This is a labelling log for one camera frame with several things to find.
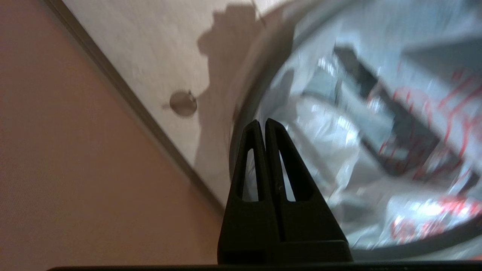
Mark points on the new white red-print plastic bag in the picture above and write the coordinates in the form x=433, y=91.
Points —
x=357, y=131

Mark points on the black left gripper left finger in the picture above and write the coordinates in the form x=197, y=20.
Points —
x=248, y=233

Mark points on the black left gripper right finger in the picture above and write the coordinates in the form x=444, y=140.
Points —
x=308, y=233

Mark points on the round metal floor drain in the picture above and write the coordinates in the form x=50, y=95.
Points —
x=183, y=103

